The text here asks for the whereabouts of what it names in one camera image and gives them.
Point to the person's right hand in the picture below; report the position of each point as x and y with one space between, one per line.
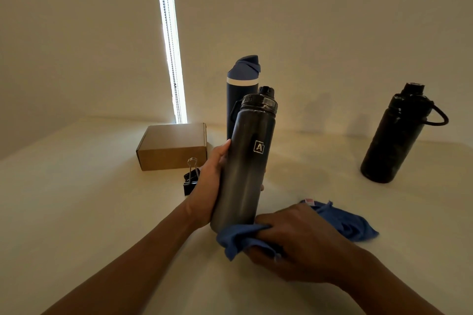
310 248

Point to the person's left hand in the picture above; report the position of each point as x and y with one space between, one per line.
205 193

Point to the black binder clip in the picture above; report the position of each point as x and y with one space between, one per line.
190 183

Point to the black grey gradient bottle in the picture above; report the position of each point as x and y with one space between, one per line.
244 178

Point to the blue cloth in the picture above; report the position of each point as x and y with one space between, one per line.
347 222

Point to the brown paper box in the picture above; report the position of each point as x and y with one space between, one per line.
170 145

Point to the navy bottle with blue lid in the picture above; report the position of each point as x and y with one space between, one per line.
242 69

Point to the person's left forearm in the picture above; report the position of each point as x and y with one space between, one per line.
114 274

